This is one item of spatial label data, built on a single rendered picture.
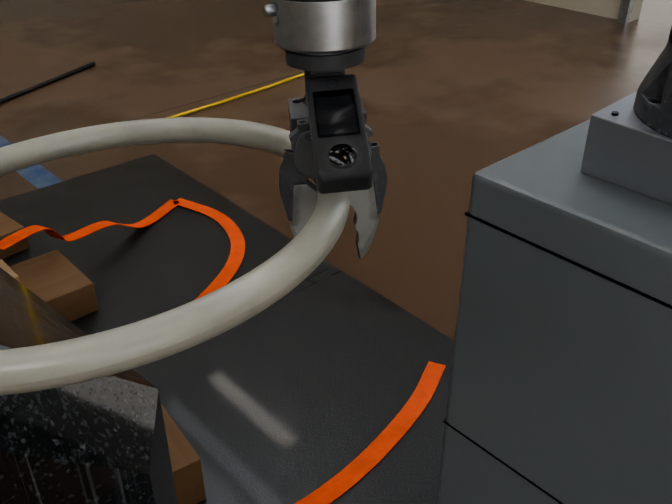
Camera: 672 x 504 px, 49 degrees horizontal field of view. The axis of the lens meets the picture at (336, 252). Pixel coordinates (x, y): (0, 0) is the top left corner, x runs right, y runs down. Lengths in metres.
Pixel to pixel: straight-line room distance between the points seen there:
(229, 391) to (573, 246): 1.14
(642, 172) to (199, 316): 0.58
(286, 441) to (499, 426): 0.72
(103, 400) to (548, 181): 0.60
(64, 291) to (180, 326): 1.61
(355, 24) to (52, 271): 1.69
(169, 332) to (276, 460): 1.18
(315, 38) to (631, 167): 0.44
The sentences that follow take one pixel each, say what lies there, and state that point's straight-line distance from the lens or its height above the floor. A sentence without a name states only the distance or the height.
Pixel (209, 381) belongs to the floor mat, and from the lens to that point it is 1.87.
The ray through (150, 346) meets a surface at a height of 0.93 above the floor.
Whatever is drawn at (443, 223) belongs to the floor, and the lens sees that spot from 2.55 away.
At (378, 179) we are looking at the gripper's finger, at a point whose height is 0.94.
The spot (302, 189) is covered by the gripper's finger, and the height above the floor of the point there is 0.93.
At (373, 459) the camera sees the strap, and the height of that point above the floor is 0.02.
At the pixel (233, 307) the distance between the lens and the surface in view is 0.52.
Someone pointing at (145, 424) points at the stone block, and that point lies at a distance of 0.99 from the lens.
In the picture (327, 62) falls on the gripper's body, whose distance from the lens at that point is 0.65.
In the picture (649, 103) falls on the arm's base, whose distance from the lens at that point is 0.92.
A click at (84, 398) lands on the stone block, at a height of 0.64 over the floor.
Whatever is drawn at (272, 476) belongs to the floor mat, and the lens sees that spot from 1.64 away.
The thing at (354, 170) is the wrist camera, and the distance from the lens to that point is 0.60.
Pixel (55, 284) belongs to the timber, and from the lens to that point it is 2.16.
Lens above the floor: 1.24
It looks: 32 degrees down
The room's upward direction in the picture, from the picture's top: straight up
